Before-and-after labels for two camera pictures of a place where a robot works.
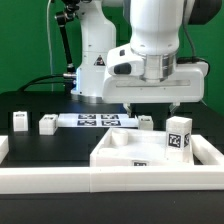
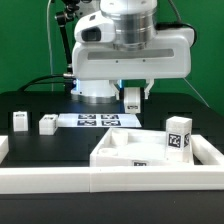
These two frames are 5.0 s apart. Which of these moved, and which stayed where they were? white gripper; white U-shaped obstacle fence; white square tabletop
Moved: white gripper
Stayed: white square tabletop; white U-shaped obstacle fence
